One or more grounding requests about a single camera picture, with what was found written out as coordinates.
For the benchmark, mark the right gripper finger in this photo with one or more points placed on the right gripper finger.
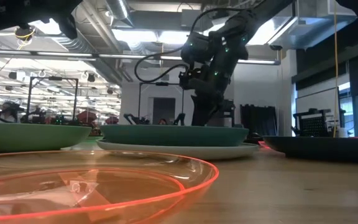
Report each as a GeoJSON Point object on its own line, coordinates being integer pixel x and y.
{"type": "Point", "coordinates": [217, 111]}
{"type": "Point", "coordinates": [201, 113]}

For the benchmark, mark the pink transparent plastic plate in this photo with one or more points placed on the pink transparent plastic plate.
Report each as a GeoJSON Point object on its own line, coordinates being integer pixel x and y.
{"type": "Point", "coordinates": [262, 144]}

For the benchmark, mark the dark purple plastic plate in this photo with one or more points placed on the dark purple plastic plate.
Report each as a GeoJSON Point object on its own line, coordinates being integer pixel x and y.
{"type": "Point", "coordinates": [322, 149]}

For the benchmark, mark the background black robot arm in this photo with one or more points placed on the background black robot arm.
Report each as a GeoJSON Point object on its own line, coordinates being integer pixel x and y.
{"type": "Point", "coordinates": [180, 119]}
{"type": "Point", "coordinates": [135, 119]}

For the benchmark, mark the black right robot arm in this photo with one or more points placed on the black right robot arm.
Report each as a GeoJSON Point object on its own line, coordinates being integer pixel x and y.
{"type": "Point", "coordinates": [244, 21]}

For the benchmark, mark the teal green plastic plate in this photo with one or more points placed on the teal green plastic plate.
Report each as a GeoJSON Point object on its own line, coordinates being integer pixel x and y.
{"type": "Point", "coordinates": [172, 136]}

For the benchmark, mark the dark grey door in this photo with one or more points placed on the dark grey door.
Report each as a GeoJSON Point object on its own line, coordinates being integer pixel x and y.
{"type": "Point", "coordinates": [163, 110]}

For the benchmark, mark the person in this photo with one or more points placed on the person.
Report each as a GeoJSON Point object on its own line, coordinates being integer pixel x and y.
{"type": "Point", "coordinates": [8, 113]}
{"type": "Point", "coordinates": [162, 121]}

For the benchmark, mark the black curtain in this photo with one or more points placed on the black curtain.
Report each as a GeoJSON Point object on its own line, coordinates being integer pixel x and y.
{"type": "Point", "coordinates": [258, 119]}

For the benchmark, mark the white plastic plate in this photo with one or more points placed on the white plastic plate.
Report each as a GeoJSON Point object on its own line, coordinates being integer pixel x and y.
{"type": "Point", "coordinates": [179, 152]}

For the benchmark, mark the small black dome object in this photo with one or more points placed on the small black dome object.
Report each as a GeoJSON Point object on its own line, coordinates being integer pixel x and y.
{"type": "Point", "coordinates": [254, 137]}

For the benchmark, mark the orange transparent plastic plate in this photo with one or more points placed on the orange transparent plastic plate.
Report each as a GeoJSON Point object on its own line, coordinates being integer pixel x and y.
{"type": "Point", "coordinates": [154, 174]}

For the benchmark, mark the red background object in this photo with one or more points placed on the red background object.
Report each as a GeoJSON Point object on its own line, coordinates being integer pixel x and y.
{"type": "Point", "coordinates": [112, 120]}
{"type": "Point", "coordinates": [86, 117]}

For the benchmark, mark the black perforated cart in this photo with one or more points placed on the black perforated cart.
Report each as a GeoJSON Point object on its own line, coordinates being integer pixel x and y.
{"type": "Point", "coordinates": [314, 124]}

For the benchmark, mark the large metal ventilation hood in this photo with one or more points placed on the large metal ventilation hood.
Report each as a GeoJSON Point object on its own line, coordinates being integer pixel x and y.
{"type": "Point", "coordinates": [309, 28]}

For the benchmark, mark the long ceiling light bar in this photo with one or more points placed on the long ceiling light bar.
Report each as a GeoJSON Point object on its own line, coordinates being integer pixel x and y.
{"type": "Point", "coordinates": [73, 54]}

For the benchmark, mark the light green plastic plate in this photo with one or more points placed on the light green plastic plate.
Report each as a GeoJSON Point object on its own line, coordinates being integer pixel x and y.
{"type": "Point", "coordinates": [26, 137]}

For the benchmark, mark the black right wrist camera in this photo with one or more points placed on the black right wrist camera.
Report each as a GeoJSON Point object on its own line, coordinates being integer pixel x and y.
{"type": "Point", "coordinates": [197, 48]}

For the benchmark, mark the black frame workstation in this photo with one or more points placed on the black frame workstation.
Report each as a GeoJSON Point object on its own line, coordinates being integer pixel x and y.
{"type": "Point", "coordinates": [75, 99]}
{"type": "Point", "coordinates": [140, 102]}

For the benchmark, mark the round silver ventilation duct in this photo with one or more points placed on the round silver ventilation duct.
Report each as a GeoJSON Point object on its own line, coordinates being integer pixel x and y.
{"type": "Point", "coordinates": [118, 11]}

